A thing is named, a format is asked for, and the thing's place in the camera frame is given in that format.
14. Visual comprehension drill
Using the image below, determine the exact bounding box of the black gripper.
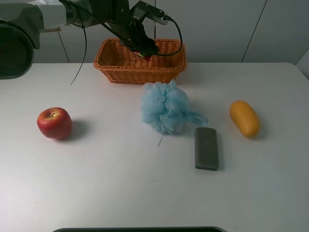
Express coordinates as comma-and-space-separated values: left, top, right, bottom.
89, 0, 159, 56

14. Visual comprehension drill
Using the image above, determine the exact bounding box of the multicoloured puzzle cube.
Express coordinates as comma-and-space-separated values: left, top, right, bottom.
133, 51, 151, 60

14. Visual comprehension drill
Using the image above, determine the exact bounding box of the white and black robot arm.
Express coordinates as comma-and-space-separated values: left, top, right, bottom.
0, 0, 165, 79

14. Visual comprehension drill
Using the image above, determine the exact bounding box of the orange wicker basket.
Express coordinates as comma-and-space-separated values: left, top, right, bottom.
94, 38, 186, 85

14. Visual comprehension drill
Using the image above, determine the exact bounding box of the red apple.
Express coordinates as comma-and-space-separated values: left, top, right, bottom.
37, 107, 72, 140

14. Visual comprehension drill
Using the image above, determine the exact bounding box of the light blue bath pouf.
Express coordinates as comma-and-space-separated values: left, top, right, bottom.
140, 80, 208, 134

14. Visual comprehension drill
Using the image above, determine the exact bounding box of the grey whiteboard eraser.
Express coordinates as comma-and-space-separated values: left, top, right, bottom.
195, 127, 219, 171

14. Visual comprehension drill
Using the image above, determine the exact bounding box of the yellow mango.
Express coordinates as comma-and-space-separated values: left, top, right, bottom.
229, 100, 260, 138

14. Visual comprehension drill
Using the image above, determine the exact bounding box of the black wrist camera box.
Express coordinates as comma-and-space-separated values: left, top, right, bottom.
130, 0, 168, 25

